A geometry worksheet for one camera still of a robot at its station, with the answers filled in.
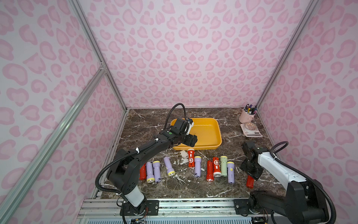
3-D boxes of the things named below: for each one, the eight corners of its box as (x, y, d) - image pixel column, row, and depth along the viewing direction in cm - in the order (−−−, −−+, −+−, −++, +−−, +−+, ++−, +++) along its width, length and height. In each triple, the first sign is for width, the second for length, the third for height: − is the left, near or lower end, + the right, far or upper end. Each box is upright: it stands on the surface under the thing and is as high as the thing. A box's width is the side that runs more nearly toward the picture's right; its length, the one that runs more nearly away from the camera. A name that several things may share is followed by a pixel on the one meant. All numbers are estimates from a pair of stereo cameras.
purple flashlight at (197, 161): (195, 177, 85) (195, 175, 83) (194, 158, 93) (194, 156, 91) (202, 177, 85) (203, 175, 83) (201, 158, 93) (201, 156, 91)
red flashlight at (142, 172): (140, 180, 84) (139, 179, 82) (140, 166, 90) (139, 164, 88) (146, 179, 85) (145, 178, 82) (146, 165, 90) (145, 163, 88)
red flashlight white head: (213, 177, 85) (214, 175, 82) (211, 159, 92) (211, 157, 90) (220, 177, 85) (222, 175, 82) (217, 159, 92) (218, 157, 90)
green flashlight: (220, 176, 85) (221, 174, 83) (220, 157, 93) (221, 155, 91) (227, 177, 85) (228, 175, 82) (226, 158, 93) (227, 156, 90)
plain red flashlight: (206, 181, 84) (206, 179, 81) (206, 162, 92) (206, 159, 89) (213, 181, 84) (214, 180, 81) (212, 162, 91) (213, 160, 89)
